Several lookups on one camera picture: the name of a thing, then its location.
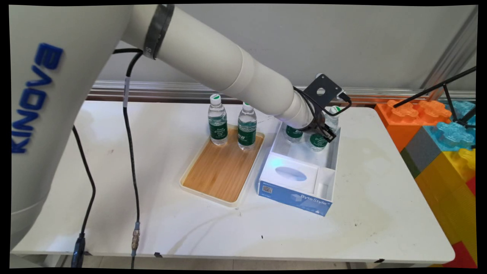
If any cyan toy building block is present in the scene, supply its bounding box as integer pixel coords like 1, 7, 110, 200
423, 100, 476, 152

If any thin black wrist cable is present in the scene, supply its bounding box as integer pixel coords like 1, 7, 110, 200
292, 86, 352, 128

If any black cable with USB plug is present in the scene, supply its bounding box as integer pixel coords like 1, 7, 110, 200
71, 126, 96, 268

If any red toy building block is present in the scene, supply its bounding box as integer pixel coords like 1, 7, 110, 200
442, 241, 477, 269

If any black tripod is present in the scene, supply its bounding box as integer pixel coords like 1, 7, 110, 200
393, 66, 477, 129

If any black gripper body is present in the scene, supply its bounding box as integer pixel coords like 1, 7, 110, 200
309, 108, 328, 134

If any black cable with white label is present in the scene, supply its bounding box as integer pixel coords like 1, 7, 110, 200
113, 48, 144, 269

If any white and blue cardboard box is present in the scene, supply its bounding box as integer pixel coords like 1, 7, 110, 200
258, 121, 341, 217

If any yellow toy building block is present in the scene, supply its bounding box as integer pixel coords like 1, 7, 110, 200
414, 148, 477, 264

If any slanted aluminium profile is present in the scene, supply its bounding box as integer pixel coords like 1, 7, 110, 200
420, 7, 478, 92

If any horizontal aluminium rail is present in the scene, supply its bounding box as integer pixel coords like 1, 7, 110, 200
88, 80, 476, 104

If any water bottle with green label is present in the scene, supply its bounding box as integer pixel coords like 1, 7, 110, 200
237, 102, 258, 151
208, 94, 228, 146
309, 106, 342, 153
285, 124, 304, 144

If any orange toy building block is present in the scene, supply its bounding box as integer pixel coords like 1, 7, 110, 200
374, 99, 452, 152

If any black camera mounting plate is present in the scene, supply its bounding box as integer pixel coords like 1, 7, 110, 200
303, 73, 345, 109

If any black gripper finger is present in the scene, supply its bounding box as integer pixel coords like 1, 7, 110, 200
315, 125, 337, 143

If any grey toy building block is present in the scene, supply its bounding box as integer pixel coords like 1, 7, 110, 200
399, 127, 442, 178

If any bamboo tray with cream rim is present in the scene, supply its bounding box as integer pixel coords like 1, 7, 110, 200
180, 123, 265, 208

